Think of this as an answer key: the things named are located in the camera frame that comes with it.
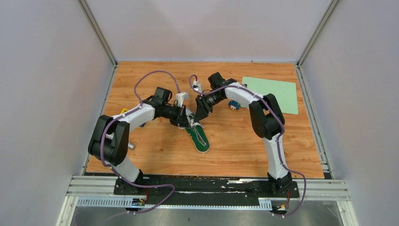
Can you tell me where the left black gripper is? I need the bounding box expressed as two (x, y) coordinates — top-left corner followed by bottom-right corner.
(162, 103), (191, 129)

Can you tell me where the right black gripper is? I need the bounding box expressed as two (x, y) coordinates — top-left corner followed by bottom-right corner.
(194, 92), (225, 123)

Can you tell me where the white shoelace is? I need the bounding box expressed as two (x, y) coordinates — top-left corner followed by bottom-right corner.
(187, 114), (204, 128)

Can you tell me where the green canvas sneaker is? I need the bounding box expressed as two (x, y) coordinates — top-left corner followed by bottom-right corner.
(179, 127), (210, 153)

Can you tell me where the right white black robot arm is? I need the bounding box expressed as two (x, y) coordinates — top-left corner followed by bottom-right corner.
(189, 73), (292, 197)

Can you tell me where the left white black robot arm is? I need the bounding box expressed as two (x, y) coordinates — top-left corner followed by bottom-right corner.
(88, 87), (194, 194)

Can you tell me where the blue red toy car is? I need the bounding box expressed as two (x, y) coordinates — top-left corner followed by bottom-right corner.
(228, 100), (241, 110)

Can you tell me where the silver microphone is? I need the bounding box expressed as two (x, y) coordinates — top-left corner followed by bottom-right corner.
(106, 133), (136, 151)

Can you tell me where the blue yellow toy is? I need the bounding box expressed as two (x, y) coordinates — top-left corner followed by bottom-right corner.
(120, 108), (148, 130)

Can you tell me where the light green clipboard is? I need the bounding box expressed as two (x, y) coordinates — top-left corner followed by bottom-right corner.
(241, 76), (299, 115)

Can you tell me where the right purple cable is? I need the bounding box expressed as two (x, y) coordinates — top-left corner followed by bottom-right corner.
(189, 74), (307, 218)

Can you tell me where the purple cable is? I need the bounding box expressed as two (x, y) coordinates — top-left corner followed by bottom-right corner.
(74, 70), (182, 226)
(189, 74), (307, 218)

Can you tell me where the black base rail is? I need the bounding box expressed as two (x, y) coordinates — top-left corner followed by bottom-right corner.
(67, 173), (351, 211)

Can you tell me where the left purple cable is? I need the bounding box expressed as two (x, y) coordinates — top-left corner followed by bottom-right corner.
(74, 70), (182, 226)

